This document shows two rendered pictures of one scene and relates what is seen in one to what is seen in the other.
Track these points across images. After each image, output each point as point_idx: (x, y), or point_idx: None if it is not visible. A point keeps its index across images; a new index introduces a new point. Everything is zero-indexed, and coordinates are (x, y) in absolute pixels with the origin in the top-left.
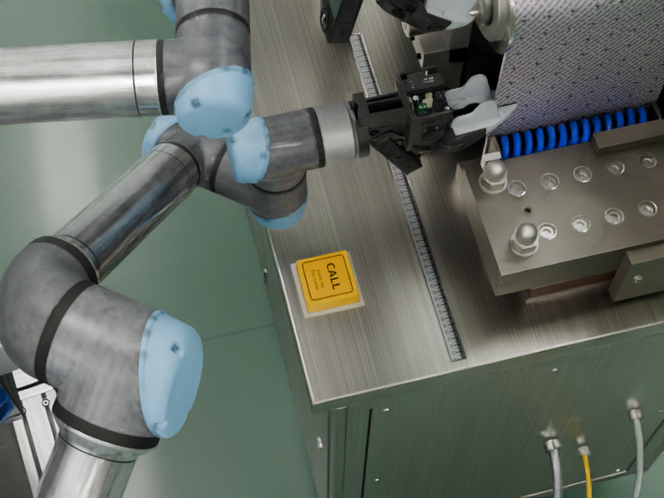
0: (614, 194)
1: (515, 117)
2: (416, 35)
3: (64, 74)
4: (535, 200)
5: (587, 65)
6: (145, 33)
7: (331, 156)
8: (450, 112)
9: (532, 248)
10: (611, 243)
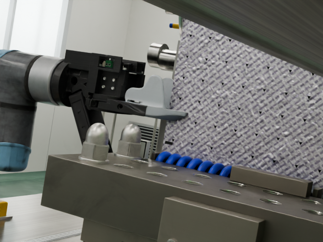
0: (212, 183)
1: (185, 137)
2: (152, 58)
3: None
4: (142, 164)
5: (251, 85)
6: None
7: (33, 71)
8: (119, 56)
9: (91, 148)
10: (163, 181)
